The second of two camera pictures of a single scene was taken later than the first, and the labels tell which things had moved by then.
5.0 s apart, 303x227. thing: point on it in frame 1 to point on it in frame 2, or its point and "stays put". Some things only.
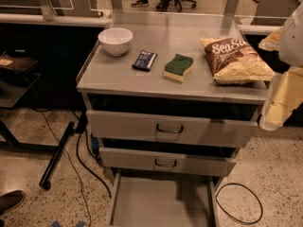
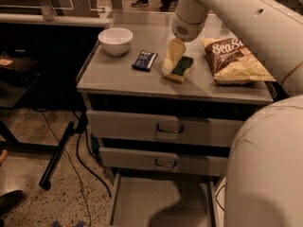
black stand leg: [45, 182] stays put
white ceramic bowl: [115, 40] stays put
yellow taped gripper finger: [285, 95] to [183, 32]
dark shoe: [10, 200] stays put
